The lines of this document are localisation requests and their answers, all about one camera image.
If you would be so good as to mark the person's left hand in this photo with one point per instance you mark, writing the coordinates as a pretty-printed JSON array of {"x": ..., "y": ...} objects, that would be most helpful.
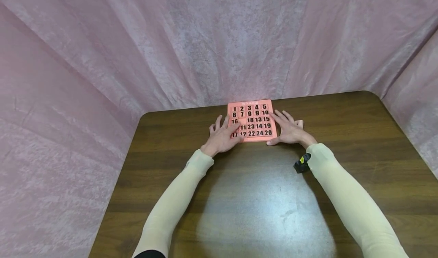
[{"x": 220, "y": 140}]

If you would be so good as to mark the person's right hand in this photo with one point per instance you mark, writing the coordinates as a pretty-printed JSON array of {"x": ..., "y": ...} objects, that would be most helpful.
[{"x": 291, "y": 133}]

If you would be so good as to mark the person's right thumb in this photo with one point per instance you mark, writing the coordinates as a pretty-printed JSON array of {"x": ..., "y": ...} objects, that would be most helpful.
[{"x": 272, "y": 141}]

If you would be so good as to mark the person's right middle finger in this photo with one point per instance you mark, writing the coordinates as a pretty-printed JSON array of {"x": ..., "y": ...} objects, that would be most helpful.
[{"x": 281, "y": 117}]

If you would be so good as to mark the person's left ring finger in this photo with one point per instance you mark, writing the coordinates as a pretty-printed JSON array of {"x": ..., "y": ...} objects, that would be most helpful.
[{"x": 219, "y": 122}]

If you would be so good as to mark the person's right index finger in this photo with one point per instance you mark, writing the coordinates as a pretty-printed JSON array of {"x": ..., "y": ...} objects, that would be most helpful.
[{"x": 276, "y": 122}]

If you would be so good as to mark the person's left little finger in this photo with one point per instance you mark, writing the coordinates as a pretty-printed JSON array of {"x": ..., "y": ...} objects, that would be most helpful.
[{"x": 212, "y": 128}]

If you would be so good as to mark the person's left index finger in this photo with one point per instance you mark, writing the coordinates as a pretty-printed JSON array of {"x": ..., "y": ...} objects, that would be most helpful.
[{"x": 234, "y": 126}]

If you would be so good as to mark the person's left middle finger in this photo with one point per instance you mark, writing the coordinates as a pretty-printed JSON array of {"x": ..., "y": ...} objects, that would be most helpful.
[{"x": 227, "y": 122}]

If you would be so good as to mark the person's right little finger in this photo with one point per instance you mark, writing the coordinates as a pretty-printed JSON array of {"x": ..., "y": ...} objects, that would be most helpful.
[{"x": 300, "y": 124}]

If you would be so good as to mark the person's right ring finger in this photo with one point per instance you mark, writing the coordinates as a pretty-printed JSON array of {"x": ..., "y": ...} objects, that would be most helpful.
[{"x": 289, "y": 117}]

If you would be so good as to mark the orange sliding puzzle board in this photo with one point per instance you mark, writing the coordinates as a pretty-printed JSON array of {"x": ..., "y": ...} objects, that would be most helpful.
[{"x": 255, "y": 103}]

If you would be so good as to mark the person's right forearm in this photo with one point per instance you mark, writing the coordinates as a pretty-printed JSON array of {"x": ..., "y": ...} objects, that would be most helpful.
[{"x": 352, "y": 204}]

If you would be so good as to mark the person's left forearm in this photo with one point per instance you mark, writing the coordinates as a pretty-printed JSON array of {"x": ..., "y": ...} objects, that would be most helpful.
[{"x": 171, "y": 208}]

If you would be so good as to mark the set of numbered orange tiles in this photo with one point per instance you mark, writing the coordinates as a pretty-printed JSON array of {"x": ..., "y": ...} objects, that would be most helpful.
[{"x": 258, "y": 120}]

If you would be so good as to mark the black wrist band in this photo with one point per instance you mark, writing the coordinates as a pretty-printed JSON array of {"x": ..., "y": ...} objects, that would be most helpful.
[{"x": 301, "y": 163}]

